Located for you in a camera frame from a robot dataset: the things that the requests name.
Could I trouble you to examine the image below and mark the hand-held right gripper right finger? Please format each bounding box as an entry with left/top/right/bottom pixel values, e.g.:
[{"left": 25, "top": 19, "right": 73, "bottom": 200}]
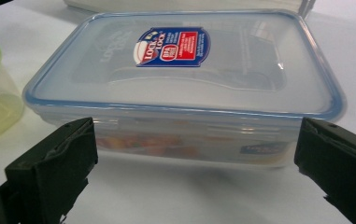
[{"left": 293, "top": 117, "right": 356, "bottom": 224}]

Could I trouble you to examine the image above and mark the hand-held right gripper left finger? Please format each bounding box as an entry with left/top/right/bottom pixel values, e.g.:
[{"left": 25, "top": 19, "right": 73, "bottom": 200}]
[{"left": 0, "top": 117, "right": 99, "bottom": 224}]

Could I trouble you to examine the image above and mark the clear lidded plastic container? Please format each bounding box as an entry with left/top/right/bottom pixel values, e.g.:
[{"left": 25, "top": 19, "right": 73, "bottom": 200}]
[{"left": 21, "top": 8, "right": 348, "bottom": 170}]

